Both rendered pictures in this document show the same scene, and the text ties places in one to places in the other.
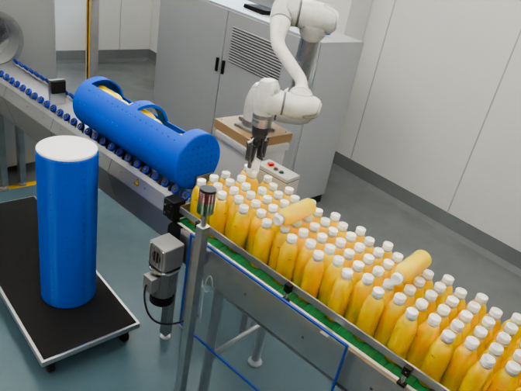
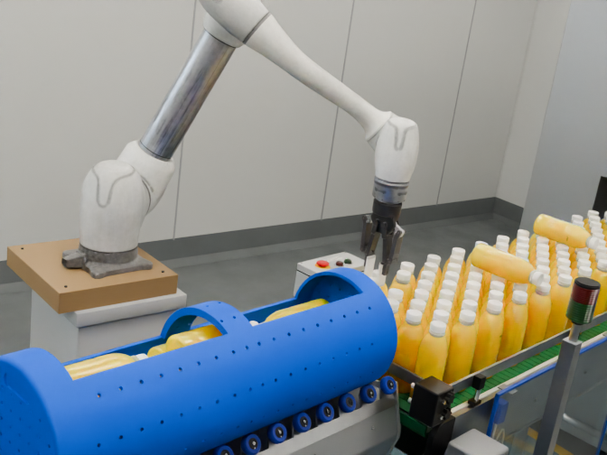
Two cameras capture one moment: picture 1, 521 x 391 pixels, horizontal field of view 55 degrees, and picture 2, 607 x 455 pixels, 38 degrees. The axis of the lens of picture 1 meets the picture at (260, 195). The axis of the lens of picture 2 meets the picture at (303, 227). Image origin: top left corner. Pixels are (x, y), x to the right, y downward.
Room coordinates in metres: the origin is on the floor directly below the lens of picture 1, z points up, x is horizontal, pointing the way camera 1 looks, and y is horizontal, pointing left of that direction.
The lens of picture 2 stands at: (2.13, 2.24, 1.97)
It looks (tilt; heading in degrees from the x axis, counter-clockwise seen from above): 19 degrees down; 275
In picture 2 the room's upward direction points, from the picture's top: 8 degrees clockwise
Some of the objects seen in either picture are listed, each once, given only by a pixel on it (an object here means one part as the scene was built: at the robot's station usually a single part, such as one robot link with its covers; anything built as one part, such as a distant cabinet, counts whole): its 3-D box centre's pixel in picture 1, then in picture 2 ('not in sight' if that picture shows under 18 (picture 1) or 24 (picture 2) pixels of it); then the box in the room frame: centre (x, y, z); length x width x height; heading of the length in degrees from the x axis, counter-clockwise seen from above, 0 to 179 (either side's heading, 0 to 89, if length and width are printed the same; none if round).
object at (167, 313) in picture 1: (170, 293); not in sight; (2.10, 0.37, 0.31); 0.06 x 0.06 x 0.63; 53
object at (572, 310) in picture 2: (205, 205); (580, 309); (1.60, 0.19, 1.18); 0.06 x 0.06 x 0.05
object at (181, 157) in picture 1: (142, 129); (212, 372); (2.41, 0.66, 1.09); 0.88 x 0.28 x 0.28; 53
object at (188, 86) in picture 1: (238, 88); not in sight; (4.66, 0.40, 0.72); 2.15 x 0.54 x 1.45; 46
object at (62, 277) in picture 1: (67, 226); not in sight; (2.15, 0.95, 0.59); 0.28 x 0.28 x 0.88
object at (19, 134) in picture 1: (20, 148); not in sight; (3.40, 1.86, 0.31); 0.06 x 0.06 x 0.63; 53
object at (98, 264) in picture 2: (253, 122); (101, 253); (2.84, 0.13, 1.08); 0.22 x 0.18 x 0.06; 51
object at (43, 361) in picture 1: (38, 271); not in sight; (2.35, 1.22, 0.08); 1.50 x 0.52 x 0.15; 46
